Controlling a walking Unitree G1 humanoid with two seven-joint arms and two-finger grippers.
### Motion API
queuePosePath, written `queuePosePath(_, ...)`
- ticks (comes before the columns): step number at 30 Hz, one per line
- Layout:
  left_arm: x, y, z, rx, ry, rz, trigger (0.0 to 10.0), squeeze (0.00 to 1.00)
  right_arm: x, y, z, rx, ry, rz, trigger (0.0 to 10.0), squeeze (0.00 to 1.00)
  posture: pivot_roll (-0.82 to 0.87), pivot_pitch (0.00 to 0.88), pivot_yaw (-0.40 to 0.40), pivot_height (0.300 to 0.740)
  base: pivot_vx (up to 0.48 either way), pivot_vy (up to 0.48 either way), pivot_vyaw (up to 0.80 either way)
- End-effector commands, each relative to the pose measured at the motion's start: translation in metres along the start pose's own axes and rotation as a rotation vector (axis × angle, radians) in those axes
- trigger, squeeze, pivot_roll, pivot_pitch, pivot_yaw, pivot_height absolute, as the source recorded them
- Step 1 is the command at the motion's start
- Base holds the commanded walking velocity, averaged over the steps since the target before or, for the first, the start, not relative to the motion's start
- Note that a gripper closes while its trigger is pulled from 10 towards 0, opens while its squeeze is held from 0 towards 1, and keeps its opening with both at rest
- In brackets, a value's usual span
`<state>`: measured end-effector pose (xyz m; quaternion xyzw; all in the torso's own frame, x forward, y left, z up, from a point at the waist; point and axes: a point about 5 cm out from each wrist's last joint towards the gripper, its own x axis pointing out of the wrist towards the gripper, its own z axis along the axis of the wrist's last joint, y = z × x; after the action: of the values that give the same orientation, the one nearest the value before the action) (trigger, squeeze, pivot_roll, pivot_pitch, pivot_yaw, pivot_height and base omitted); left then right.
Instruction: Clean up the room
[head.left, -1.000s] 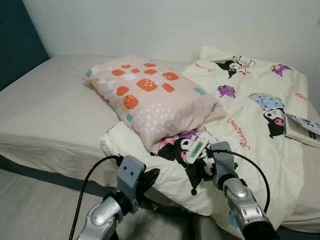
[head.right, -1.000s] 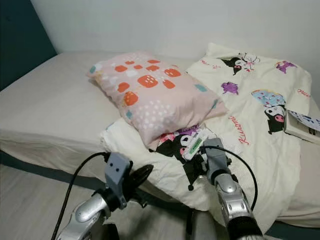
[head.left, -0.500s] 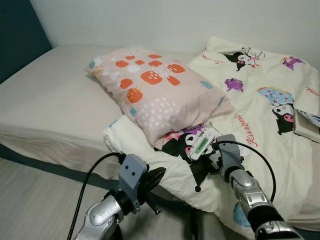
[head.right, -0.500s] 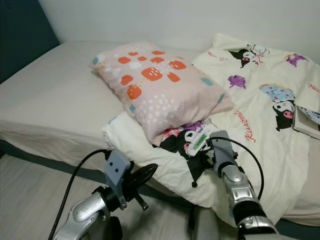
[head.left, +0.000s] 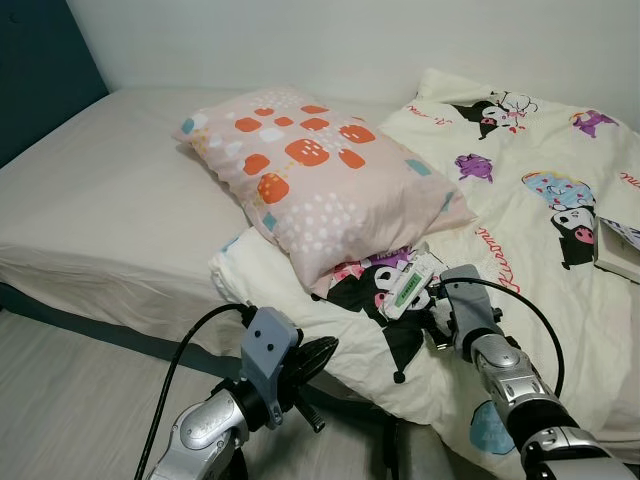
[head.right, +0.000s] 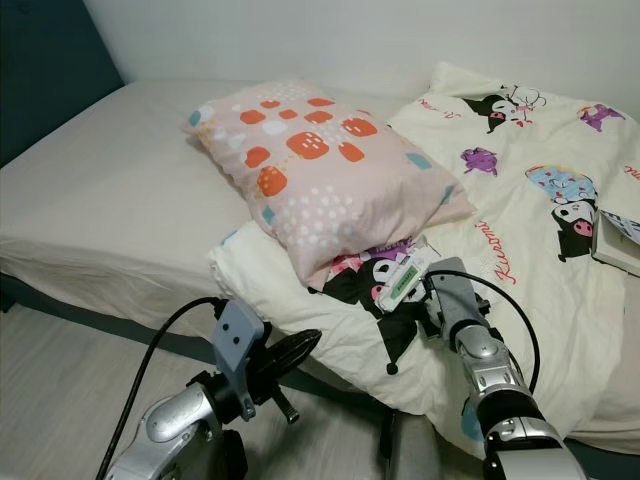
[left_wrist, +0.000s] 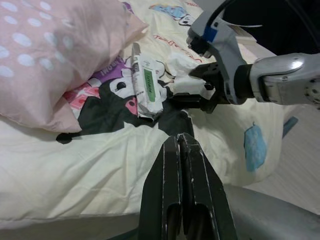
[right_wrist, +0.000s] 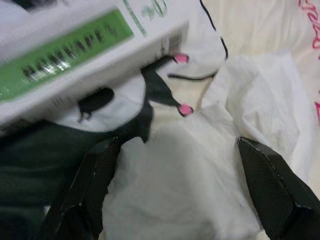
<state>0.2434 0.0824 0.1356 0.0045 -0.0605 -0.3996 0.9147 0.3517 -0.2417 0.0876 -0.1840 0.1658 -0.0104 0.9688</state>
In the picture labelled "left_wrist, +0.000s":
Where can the black wardrobe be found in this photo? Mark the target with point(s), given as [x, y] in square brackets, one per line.
[275, 25]

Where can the white tissue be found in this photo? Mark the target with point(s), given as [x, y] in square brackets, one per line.
[185, 77]

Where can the cream cartoon print duvet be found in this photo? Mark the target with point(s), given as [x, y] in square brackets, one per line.
[75, 162]

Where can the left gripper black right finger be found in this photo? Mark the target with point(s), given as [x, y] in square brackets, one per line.
[205, 200]

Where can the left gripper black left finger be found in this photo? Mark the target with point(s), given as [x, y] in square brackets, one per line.
[162, 195]

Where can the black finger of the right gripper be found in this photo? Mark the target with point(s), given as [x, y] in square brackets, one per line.
[190, 100]
[203, 72]

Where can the white packet with green label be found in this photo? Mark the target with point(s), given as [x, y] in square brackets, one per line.
[147, 85]

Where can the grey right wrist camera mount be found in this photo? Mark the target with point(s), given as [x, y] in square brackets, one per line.
[225, 50]

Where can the pink pillow with orange spots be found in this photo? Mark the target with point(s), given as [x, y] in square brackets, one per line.
[50, 62]

